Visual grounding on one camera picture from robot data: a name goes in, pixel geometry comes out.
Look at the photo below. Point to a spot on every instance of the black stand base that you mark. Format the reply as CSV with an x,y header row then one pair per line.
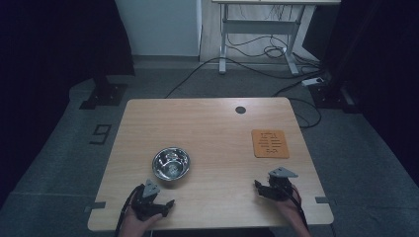
x,y
105,94
332,97

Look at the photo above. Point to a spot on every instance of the orange square mat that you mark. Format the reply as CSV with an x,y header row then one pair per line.
x,y
270,143

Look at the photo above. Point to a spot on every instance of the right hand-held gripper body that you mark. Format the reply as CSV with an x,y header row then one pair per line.
x,y
280,184

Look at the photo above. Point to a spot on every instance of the white board panel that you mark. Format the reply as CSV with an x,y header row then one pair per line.
x,y
158,26

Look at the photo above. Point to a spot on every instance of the dark curtain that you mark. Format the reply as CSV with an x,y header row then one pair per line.
x,y
382,65
49,49

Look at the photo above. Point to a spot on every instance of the stainless steel bowl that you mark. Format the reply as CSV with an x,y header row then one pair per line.
x,y
171,163

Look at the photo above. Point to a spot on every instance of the white power strip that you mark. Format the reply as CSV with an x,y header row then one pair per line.
x,y
313,81

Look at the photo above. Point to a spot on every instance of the person's left hand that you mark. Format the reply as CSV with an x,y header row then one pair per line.
x,y
140,223

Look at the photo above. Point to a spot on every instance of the black round table grommet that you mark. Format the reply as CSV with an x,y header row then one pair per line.
x,y
240,110

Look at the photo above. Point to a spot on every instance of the white metal desk frame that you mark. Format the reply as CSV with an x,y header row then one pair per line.
x,y
260,27

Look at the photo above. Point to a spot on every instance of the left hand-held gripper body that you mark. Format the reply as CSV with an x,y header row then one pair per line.
x,y
147,197

